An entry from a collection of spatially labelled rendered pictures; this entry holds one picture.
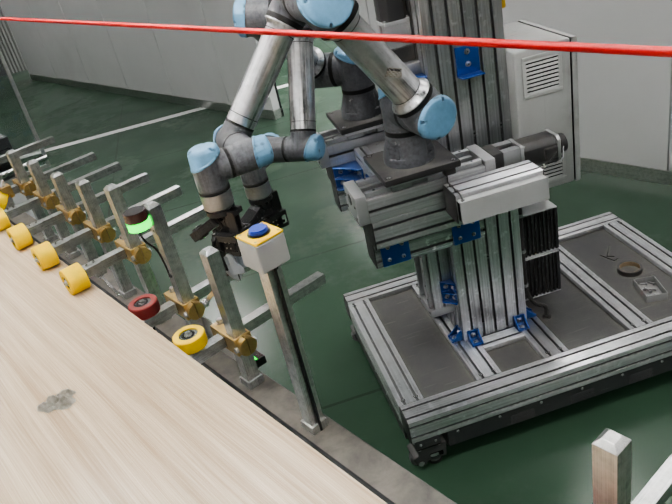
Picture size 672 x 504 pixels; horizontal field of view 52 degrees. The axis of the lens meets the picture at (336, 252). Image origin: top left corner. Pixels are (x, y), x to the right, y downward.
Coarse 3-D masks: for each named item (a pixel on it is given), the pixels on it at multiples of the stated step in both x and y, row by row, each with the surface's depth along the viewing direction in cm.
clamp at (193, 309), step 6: (168, 294) 192; (174, 294) 192; (168, 300) 193; (174, 300) 189; (192, 300) 187; (198, 300) 188; (180, 306) 187; (186, 306) 186; (192, 306) 185; (198, 306) 186; (180, 312) 190; (186, 312) 186; (192, 312) 186; (198, 312) 187; (186, 318) 188; (192, 318) 186; (198, 318) 187
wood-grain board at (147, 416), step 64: (0, 256) 232; (0, 320) 193; (64, 320) 185; (128, 320) 179; (0, 384) 165; (64, 384) 160; (128, 384) 155; (192, 384) 150; (0, 448) 144; (64, 448) 140; (128, 448) 136; (192, 448) 133; (256, 448) 129
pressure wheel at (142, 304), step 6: (150, 294) 187; (132, 300) 186; (138, 300) 186; (144, 300) 184; (150, 300) 185; (156, 300) 184; (132, 306) 183; (138, 306) 183; (144, 306) 182; (150, 306) 182; (156, 306) 184; (132, 312) 182; (138, 312) 181; (144, 312) 181; (150, 312) 182; (156, 312) 184; (144, 318) 182
